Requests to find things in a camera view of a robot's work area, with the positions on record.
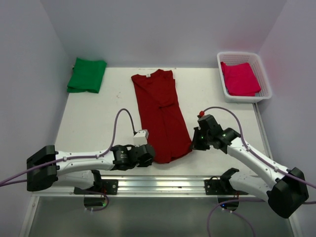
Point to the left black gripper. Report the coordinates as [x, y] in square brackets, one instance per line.
[145, 163]

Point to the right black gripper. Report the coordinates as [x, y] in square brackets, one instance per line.
[196, 144]

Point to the dark red t shirt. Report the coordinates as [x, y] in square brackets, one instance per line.
[160, 114]

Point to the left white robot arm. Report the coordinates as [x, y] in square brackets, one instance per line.
[48, 167]

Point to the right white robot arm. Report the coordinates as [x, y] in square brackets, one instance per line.
[283, 189]

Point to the pink red t shirt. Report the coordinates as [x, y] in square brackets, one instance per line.
[240, 80]

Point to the white plastic basket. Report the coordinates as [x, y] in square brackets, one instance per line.
[234, 58]

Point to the folded green t shirt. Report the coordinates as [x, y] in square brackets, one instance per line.
[87, 76]

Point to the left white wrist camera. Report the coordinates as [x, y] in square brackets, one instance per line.
[140, 138]

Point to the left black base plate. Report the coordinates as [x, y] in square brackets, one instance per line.
[106, 187]

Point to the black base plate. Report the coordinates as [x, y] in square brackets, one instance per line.
[213, 187]
[106, 187]

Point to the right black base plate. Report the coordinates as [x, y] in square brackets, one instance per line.
[213, 187]

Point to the aluminium extrusion rail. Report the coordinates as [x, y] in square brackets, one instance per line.
[170, 186]

